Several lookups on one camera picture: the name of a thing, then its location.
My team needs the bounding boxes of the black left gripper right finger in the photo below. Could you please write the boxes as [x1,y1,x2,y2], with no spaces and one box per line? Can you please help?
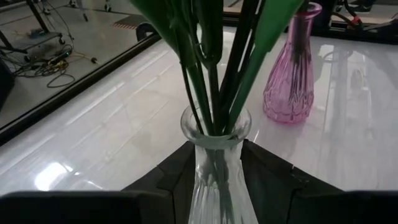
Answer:
[240,139,398,224]

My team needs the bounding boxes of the black power strip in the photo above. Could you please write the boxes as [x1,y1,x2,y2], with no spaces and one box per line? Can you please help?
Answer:
[49,50,72,63]

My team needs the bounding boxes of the black floor cables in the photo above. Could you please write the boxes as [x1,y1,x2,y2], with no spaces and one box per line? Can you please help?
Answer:
[0,42,99,90]

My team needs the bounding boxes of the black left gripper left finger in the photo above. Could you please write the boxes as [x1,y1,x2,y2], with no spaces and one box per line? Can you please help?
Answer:
[0,141,197,224]

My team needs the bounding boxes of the grey wheeled stand base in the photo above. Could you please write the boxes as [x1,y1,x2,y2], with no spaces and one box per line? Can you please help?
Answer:
[0,0,74,55]

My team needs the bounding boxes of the black table frame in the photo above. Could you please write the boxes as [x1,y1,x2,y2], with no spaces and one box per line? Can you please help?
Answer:
[0,12,398,147]

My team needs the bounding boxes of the pink glass vase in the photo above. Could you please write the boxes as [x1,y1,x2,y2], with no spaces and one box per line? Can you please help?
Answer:
[262,2,323,124]

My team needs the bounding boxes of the dark hazard-striped floor mat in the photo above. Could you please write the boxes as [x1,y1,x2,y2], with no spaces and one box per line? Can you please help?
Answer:
[111,13,149,31]

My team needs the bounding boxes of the black curved frame clamp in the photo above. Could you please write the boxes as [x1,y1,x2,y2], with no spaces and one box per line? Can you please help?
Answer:
[135,22,160,42]

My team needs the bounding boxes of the clear glass vase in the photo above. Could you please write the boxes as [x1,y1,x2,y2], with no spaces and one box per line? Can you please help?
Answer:
[180,104,259,224]

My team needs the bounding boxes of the green flower stems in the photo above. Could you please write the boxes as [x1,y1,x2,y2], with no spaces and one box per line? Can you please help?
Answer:
[129,0,305,136]

